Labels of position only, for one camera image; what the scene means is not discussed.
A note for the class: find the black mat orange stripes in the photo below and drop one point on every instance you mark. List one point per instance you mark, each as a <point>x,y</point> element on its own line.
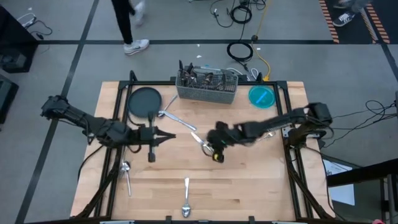
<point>351,31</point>

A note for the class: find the black metal rig frame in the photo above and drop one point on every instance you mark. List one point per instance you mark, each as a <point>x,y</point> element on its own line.
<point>149,83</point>

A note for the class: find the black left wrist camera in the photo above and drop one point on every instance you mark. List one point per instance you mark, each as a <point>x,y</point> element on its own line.
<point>144,134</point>

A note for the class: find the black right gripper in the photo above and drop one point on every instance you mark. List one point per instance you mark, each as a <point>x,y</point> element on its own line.
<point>220,137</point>

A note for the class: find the teal round plate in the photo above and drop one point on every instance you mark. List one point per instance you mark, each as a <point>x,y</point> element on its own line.
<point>255,101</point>

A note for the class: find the large silver spoon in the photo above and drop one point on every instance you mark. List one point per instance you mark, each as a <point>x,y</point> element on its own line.
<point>186,211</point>

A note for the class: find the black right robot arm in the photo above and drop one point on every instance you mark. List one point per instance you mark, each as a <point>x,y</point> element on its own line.
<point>280,123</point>

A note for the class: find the white paper sheet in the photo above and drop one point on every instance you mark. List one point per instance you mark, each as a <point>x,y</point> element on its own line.
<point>342,193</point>

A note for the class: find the person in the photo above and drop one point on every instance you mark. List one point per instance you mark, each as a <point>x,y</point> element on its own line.
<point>122,21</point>
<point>343,19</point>

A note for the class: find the light blue strip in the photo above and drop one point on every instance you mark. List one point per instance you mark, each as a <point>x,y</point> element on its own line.
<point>262,98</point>

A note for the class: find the black box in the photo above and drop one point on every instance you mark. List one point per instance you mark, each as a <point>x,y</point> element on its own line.
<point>245,77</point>

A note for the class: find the dark grey case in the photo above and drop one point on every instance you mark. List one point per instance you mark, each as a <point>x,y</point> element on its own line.
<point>6,99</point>

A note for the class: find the grey mesh cutlery basket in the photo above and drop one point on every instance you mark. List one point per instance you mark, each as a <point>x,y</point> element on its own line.
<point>205,95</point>

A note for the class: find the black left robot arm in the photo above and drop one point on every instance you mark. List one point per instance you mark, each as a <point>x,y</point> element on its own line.
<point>93,127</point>

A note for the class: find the black cabinet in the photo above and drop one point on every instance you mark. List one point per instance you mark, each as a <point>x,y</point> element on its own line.
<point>15,46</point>

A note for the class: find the black side table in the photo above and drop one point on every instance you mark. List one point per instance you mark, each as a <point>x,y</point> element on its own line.
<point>357,174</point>

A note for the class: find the black round plate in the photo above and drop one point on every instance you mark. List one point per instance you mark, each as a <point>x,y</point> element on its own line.
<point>144,102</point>

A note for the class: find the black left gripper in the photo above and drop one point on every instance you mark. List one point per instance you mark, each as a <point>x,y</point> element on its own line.
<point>151,124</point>

